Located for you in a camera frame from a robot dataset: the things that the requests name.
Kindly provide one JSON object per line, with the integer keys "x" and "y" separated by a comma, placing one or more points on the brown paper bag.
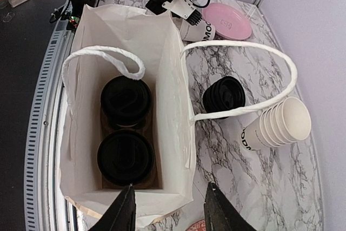
{"x": 118, "y": 40}

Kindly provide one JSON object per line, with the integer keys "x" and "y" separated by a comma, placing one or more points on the red patterned bowl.
{"x": 197, "y": 226}

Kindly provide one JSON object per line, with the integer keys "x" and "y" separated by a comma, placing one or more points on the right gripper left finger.
{"x": 121, "y": 215}

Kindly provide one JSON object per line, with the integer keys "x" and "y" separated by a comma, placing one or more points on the pink plate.
{"x": 228, "y": 21}

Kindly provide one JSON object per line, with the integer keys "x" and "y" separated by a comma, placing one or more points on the black plastic cup lid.
{"x": 125, "y": 157}

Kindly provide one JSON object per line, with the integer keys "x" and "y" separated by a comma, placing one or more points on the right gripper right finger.
{"x": 220, "y": 214}

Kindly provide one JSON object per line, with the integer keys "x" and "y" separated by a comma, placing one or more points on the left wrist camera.
{"x": 184, "y": 9}

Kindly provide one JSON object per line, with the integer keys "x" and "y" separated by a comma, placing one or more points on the stack of black lids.
{"x": 225, "y": 94}

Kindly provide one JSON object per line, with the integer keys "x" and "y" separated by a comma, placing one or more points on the stack of white cups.
{"x": 283, "y": 124}

